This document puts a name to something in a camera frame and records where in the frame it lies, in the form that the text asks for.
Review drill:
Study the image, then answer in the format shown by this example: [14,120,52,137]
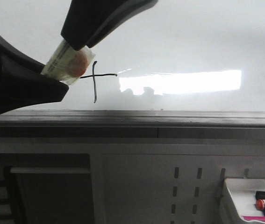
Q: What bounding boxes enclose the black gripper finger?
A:
[61,0,157,50]
[0,36,69,115]

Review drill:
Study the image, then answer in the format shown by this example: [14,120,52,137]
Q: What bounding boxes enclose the white taped whiteboard marker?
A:
[41,40,95,85]

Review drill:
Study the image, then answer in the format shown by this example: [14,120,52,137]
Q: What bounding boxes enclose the dark cabinet with white shelf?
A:
[0,154,95,224]

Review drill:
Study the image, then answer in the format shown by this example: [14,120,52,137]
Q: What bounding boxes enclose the white perforated stand panel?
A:
[95,139,265,224]

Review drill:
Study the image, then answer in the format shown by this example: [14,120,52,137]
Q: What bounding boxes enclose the white wavy marker tray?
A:
[219,178,265,224]

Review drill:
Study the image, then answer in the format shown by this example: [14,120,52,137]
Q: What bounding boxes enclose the pink highlighter marker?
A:
[243,216,265,222]

